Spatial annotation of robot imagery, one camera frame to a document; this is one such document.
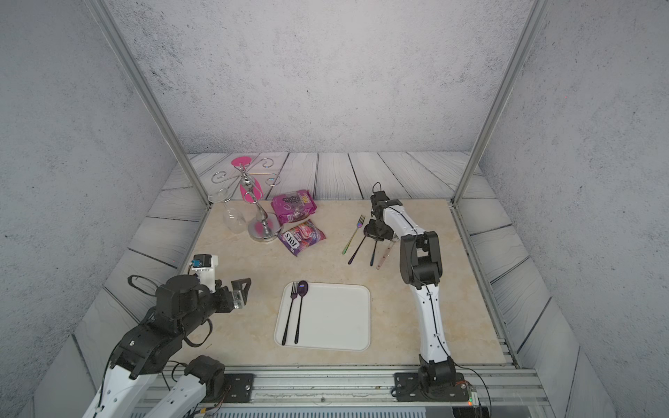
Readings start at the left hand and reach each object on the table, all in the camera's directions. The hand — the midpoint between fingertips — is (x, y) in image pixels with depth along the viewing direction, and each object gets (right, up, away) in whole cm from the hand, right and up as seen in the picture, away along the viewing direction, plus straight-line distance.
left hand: (240, 281), depth 70 cm
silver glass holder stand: (-5, +14, +41) cm, 43 cm away
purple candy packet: (+11, +10, +34) cm, 37 cm away
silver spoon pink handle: (+41, -1, +29) cm, 51 cm away
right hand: (+41, +10, +37) cm, 56 cm away
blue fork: (+39, +3, +32) cm, 50 cm away
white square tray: (+25, -15, +16) cm, 33 cm away
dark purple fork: (+10, -9, +21) cm, 25 cm away
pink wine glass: (-5, +28, +22) cm, 35 cm away
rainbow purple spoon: (+33, +4, +34) cm, 47 cm away
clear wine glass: (-11, +17, +23) cm, 31 cm away
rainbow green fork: (+35, +14, +42) cm, 57 cm away
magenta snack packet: (+6, +22, +41) cm, 47 cm away
